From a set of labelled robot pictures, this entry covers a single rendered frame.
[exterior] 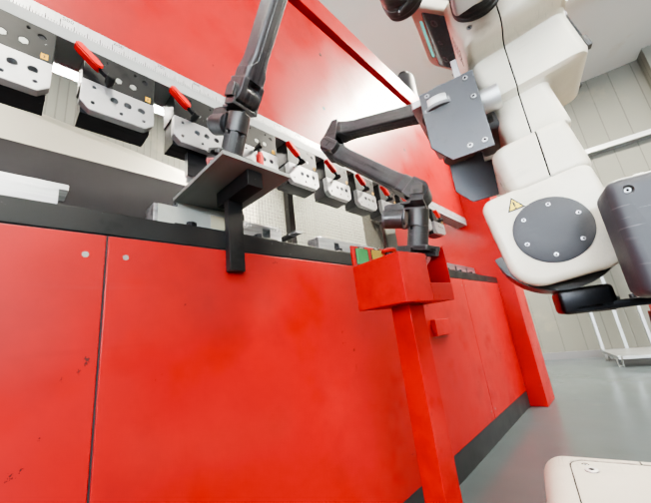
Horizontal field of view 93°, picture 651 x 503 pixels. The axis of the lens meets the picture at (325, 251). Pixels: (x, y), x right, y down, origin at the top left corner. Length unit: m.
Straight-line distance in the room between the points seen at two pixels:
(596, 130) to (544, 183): 4.86
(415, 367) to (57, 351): 0.69
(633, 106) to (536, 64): 4.90
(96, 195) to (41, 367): 0.89
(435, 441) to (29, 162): 1.47
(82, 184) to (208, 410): 1.00
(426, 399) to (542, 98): 0.66
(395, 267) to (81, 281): 0.61
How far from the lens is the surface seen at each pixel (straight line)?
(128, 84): 1.01
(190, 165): 0.98
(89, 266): 0.66
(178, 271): 0.70
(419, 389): 0.83
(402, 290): 0.73
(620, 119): 5.54
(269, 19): 0.96
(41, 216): 0.68
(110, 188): 1.46
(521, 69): 0.75
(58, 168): 1.45
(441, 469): 0.87
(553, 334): 4.88
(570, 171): 0.62
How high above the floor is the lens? 0.61
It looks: 15 degrees up
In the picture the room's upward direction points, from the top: 7 degrees counter-clockwise
